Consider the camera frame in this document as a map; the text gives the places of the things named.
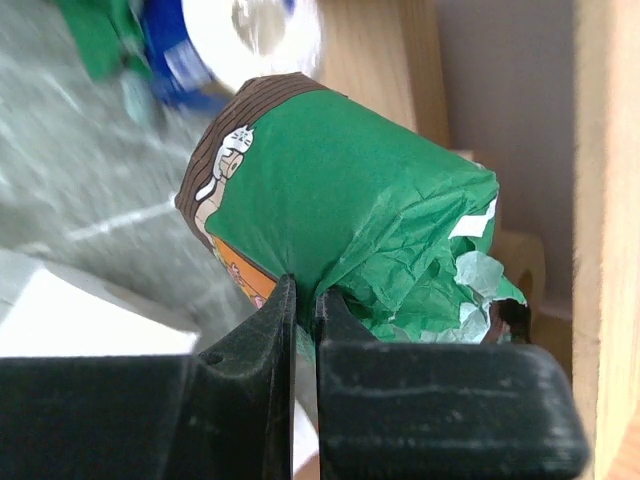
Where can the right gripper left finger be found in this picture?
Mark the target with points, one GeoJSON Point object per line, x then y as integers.
{"type": "Point", "coordinates": [225, 413]}

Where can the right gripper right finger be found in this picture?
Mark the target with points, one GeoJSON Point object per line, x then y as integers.
{"type": "Point", "coordinates": [439, 411]}

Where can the green brown roll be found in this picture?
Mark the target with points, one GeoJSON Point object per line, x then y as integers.
{"type": "Point", "coordinates": [108, 35]}
{"type": "Point", "coordinates": [295, 178]}

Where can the blue roll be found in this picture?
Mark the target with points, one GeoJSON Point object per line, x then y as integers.
{"type": "Point", "coordinates": [201, 52]}

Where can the wooden two-tier shelf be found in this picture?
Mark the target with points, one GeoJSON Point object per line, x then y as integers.
{"type": "Point", "coordinates": [547, 92]}

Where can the white toilet roll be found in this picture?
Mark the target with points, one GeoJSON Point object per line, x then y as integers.
{"type": "Point", "coordinates": [52, 310]}

